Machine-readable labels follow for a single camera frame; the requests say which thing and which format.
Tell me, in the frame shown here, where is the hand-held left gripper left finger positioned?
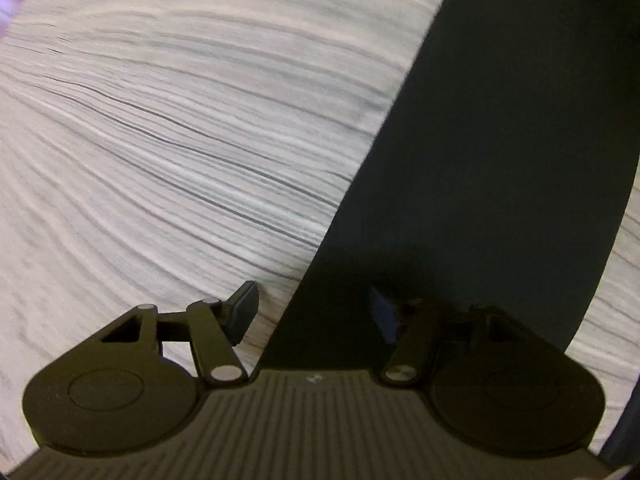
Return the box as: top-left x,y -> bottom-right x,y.
100,281 -> 261,388

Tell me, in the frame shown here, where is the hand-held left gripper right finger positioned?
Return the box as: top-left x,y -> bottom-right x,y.
367,285 -> 531,386

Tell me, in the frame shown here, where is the dark grey garment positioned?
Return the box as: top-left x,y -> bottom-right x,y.
260,0 -> 640,376

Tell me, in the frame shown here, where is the bed with lilac sheet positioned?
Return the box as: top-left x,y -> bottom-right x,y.
0,0 -> 640,461

